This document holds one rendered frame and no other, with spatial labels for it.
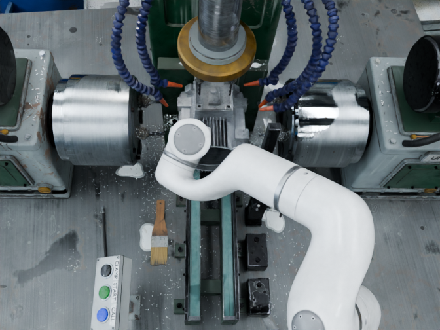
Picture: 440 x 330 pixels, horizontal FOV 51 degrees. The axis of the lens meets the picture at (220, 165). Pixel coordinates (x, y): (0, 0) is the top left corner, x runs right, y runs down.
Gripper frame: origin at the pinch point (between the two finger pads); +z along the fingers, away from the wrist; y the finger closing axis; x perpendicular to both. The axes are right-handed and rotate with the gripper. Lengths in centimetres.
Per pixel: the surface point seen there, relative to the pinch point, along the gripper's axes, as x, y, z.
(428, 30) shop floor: 60, 144, 162
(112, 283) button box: -34.2, -17.6, -16.8
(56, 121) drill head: 2.9, -33.7, -2.5
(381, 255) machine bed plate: -37, 58, 13
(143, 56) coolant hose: 18.2, -10.9, -11.6
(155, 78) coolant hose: 13.8, -8.7, -6.1
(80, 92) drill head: 10.2, -28.0, -1.5
